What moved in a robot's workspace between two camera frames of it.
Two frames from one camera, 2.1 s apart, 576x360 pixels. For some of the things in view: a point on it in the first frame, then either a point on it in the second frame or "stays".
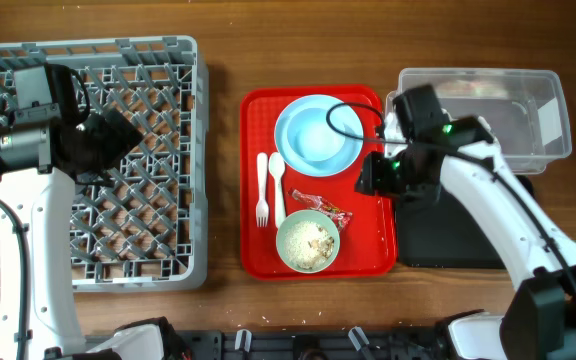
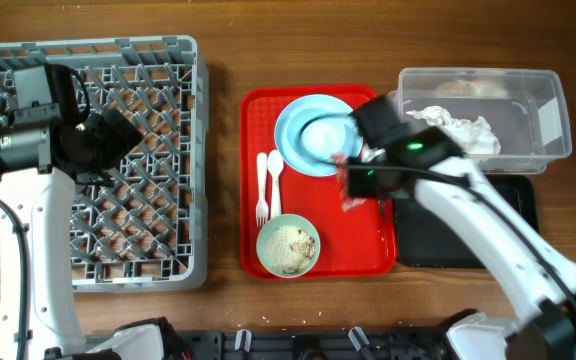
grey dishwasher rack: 147,230 stays
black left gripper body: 105,145 stays
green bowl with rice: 308,241 → 288,246
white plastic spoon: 276,165 stays
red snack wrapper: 319,203 → 348,203
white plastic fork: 262,206 stays
